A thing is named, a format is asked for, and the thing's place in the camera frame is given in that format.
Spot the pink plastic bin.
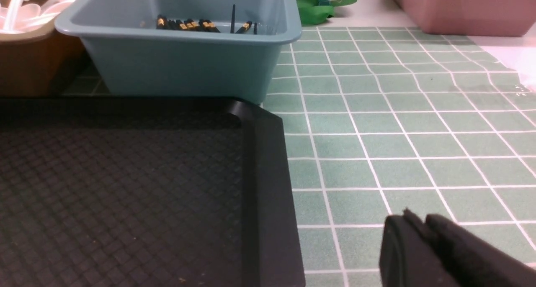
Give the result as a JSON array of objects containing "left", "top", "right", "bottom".
[{"left": 394, "top": 0, "right": 536, "bottom": 37}]

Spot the blue chopstick bin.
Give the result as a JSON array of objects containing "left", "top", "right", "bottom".
[{"left": 55, "top": 0, "right": 302, "bottom": 104}]

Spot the pile of white spoons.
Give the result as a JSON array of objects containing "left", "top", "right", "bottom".
[{"left": 0, "top": 0, "right": 76, "bottom": 34}]

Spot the bundle of black chopsticks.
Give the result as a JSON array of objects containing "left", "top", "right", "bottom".
[{"left": 155, "top": 4, "right": 260, "bottom": 35}]

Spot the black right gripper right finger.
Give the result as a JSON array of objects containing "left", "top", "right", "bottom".
[{"left": 425, "top": 214, "right": 536, "bottom": 287}]

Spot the olive brown spoon bin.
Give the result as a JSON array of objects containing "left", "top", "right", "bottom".
[{"left": 0, "top": 20, "right": 90, "bottom": 97}]

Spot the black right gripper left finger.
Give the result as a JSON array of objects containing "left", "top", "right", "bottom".
[{"left": 379, "top": 209, "right": 459, "bottom": 287}]

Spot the black plastic serving tray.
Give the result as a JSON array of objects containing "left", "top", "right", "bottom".
[{"left": 0, "top": 96, "right": 306, "bottom": 287}]

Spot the green cloth backdrop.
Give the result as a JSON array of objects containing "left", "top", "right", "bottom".
[{"left": 296, "top": 0, "right": 357, "bottom": 26}]

